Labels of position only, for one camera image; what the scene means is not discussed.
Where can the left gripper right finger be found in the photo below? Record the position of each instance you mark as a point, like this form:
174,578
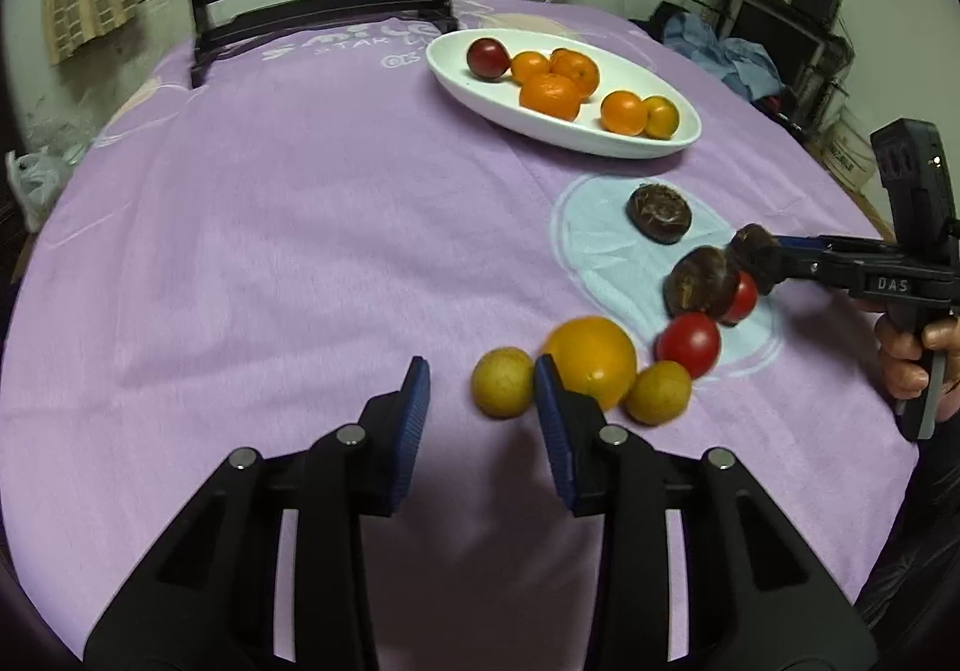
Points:
699,567

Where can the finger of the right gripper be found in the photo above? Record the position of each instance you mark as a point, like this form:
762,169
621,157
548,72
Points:
827,259

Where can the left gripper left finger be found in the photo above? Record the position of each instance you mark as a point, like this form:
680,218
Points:
263,567

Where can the dark chestnut oblong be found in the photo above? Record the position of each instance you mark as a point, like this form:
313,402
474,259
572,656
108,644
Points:
704,281

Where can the small yellow-orange citrus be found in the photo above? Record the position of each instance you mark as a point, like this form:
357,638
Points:
663,117

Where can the small yellow fruit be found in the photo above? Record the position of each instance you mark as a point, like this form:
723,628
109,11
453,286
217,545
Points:
502,383
659,395

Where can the right hand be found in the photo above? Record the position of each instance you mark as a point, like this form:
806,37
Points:
899,353

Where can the red cherry tomato partly hidden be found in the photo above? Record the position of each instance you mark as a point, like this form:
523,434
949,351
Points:
744,302

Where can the red cherry tomato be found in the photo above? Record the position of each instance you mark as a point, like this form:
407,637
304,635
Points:
693,341

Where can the dark water chestnut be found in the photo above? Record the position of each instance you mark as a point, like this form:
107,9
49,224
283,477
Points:
660,213

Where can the blue cloth pile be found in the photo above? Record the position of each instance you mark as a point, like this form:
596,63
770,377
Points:
745,67

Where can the black shelf stand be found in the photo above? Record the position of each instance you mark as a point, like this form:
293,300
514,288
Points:
811,60

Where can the large yellow orange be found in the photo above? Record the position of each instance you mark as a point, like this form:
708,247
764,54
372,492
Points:
594,357

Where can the orange citrus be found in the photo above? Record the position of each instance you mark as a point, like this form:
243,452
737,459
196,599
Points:
624,112

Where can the mandarin orange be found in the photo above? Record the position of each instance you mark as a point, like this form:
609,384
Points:
579,68
552,95

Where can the mandarin orange back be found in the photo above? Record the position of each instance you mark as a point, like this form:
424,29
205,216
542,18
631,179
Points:
579,68

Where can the purple tablecloth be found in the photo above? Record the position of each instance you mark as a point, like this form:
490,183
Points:
246,263

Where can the small orange left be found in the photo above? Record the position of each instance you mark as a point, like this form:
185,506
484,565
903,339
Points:
528,64

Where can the dark red plum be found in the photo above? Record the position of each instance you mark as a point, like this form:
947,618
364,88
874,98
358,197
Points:
487,59

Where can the white plastic bag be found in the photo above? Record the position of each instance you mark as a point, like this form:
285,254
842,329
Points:
36,180

